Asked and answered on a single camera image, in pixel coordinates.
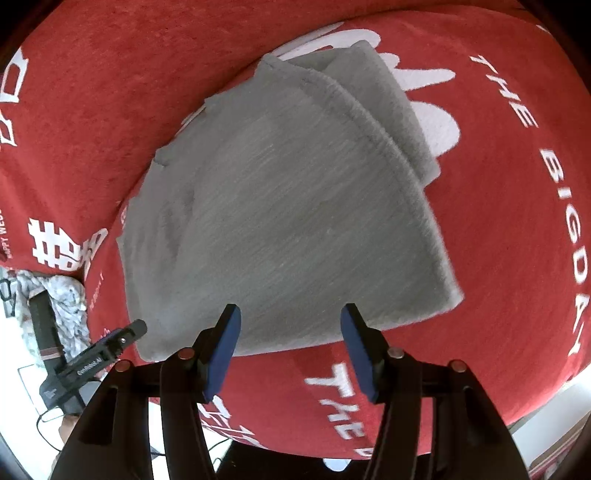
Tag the red pillow with white print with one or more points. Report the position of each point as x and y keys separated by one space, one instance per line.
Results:
x=92 y=88

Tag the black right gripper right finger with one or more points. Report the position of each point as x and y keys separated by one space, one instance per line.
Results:
x=469 y=438

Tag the grey knitted small garment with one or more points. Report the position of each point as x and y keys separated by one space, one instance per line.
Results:
x=290 y=195

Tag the white grey patterned cloth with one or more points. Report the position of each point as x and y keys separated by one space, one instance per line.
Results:
x=67 y=298

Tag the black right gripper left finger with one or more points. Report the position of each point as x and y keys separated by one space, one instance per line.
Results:
x=111 y=438

